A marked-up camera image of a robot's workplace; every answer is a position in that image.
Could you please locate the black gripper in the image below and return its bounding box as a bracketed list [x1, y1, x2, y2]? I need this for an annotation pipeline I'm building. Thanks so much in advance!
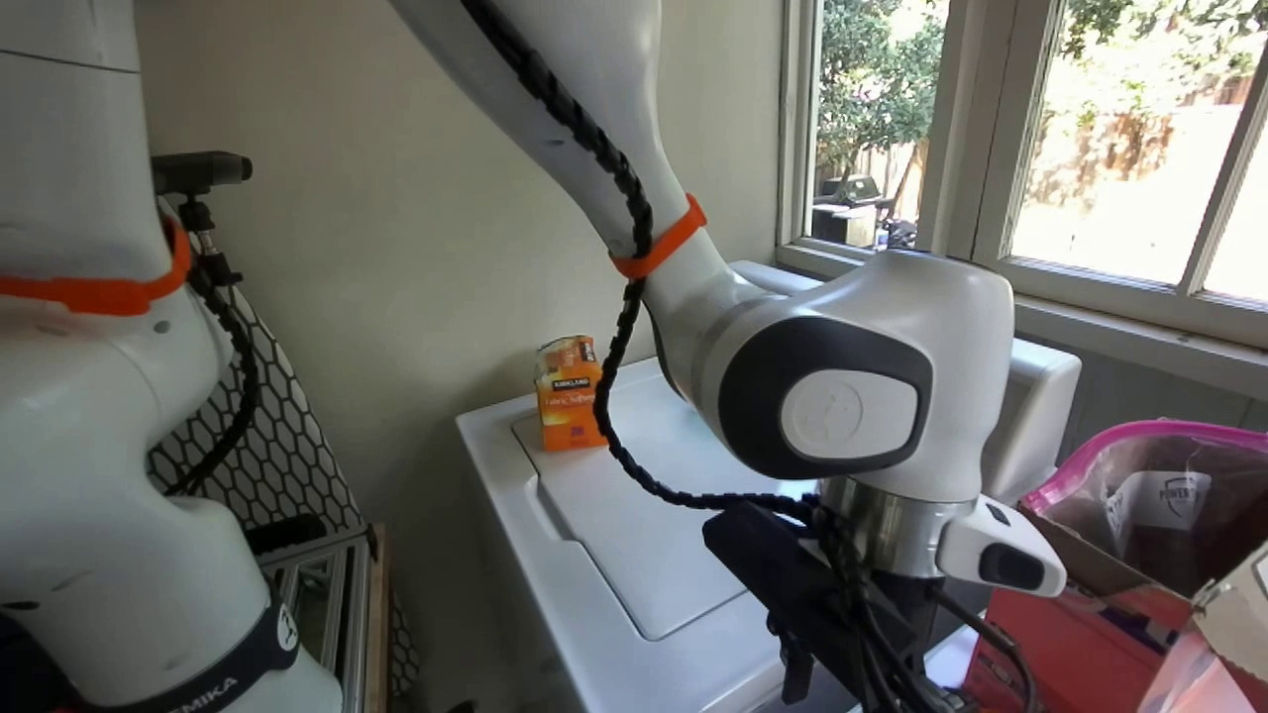
[773, 567, 979, 713]

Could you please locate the white washing machine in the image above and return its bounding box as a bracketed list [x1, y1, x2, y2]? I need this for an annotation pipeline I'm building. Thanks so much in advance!
[452, 258, 1087, 713]

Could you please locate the orange Kirkland dryer sheet box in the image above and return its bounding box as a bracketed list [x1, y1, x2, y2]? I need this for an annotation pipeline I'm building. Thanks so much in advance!
[530, 334, 615, 461]

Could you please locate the orange strap on forearm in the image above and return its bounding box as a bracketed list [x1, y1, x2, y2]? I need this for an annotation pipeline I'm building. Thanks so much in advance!
[609, 192, 712, 285]

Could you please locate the white window frame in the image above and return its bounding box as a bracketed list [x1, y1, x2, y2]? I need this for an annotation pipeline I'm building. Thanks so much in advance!
[773, 0, 1268, 403]

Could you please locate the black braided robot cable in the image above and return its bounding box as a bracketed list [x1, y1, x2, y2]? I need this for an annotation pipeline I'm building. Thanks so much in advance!
[457, 0, 1044, 713]

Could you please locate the aluminium frame rail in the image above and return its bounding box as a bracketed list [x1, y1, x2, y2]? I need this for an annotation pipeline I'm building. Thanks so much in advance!
[253, 519, 398, 713]

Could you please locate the black camera cable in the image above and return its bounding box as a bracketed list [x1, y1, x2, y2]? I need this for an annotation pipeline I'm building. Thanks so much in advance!
[163, 252, 266, 505]

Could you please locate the black camera on stand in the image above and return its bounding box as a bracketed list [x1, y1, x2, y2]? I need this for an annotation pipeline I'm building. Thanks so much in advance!
[147, 148, 258, 299]

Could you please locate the orange strap on arm base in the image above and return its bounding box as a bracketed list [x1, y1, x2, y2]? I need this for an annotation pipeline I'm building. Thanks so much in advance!
[0, 215, 202, 320]

